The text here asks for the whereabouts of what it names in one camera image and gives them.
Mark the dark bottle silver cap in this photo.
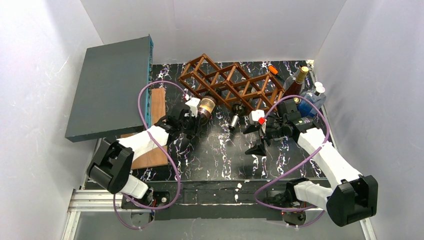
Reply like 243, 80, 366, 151
197, 95, 217, 125

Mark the blue square glass bottle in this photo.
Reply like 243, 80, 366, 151
296, 86, 327, 118

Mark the dark bottle gold cap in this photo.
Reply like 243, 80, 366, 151
282, 66, 309, 97

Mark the clear bottle white neck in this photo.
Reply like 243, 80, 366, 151
306, 81, 325, 96

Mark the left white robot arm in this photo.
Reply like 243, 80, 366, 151
87, 106, 200, 199

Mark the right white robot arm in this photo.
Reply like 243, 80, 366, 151
244, 95, 378, 227

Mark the brown wooden wine rack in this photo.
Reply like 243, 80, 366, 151
178, 53, 286, 113

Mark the brown wooden board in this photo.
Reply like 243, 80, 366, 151
131, 87, 168, 170

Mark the dark grey box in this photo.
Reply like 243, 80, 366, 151
64, 36, 154, 143

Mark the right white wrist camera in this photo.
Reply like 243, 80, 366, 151
248, 109, 267, 133

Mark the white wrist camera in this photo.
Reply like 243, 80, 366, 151
248, 109, 267, 133
183, 94, 201, 117

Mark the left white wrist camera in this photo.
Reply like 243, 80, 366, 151
183, 94, 201, 117

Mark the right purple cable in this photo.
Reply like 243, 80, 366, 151
254, 95, 331, 229

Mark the purple cable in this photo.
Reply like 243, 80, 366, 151
112, 80, 191, 231
254, 95, 331, 229

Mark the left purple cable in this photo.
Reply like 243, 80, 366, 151
112, 80, 191, 231

